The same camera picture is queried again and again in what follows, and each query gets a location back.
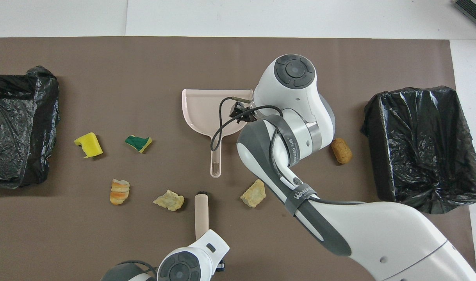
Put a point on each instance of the plain yellow sponge piece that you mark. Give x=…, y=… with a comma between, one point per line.
x=90, y=145

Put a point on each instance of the grey ribbed device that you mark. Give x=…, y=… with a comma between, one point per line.
x=474, y=11

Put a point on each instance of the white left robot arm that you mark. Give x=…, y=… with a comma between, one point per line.
x=183, y=269

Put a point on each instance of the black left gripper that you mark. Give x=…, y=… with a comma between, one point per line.
x=221, y=265

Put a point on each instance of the pale yellow piece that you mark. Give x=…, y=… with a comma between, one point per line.
x=169, y=200
x=253, y=194

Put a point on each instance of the green topped yellow sponge scrap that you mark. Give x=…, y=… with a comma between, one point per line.
x=138, y=143

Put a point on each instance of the black bag lined bin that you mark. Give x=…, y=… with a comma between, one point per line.
x=417, y=148
x=19, y=128

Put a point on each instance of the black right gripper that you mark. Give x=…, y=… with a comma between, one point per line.
x=238, y=111

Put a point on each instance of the beige plastic dustpan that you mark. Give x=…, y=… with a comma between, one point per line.
x=202, y=113

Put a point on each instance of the brown paper table mat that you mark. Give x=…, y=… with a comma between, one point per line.
x=105, y=78

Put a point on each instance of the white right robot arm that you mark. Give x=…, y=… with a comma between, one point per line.
x=378, y=234

